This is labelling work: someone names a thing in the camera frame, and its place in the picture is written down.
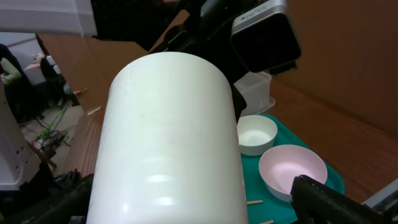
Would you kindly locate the teal serving tray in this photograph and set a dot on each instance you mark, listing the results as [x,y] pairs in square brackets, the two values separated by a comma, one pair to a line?
[270,208]

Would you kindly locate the grey dishwasher rack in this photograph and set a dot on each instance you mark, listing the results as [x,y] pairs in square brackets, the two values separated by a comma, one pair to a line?
[385,200]

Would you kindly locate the wooden chopstick left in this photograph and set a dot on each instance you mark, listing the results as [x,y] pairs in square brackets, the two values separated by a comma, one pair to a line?
[252,202]

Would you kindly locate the white cup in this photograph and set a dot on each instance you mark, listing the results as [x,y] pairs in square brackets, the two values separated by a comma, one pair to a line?
[169,149]

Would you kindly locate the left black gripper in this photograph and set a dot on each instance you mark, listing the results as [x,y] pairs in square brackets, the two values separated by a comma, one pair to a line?
[197,27]

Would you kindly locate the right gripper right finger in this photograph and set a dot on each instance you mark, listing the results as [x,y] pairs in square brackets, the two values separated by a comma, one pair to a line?
[314,202]

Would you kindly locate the wooden chopstick right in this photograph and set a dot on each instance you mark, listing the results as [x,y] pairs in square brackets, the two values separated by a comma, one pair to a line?
[268,222]

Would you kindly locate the wooden chopstick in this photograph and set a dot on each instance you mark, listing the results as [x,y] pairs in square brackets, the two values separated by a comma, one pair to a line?
[268,222]
[252,202]

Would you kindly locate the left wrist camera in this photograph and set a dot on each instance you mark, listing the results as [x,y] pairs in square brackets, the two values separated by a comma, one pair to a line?
[264,39]

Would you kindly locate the pink white bowl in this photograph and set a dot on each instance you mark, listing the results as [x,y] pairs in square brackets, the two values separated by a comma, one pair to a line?
[279,165]

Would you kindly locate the clear plastic storage bin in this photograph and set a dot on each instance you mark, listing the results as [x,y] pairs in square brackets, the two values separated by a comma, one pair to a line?
[255,89]

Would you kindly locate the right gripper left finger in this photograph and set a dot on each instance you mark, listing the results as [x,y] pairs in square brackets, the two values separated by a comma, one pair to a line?
[52,201]

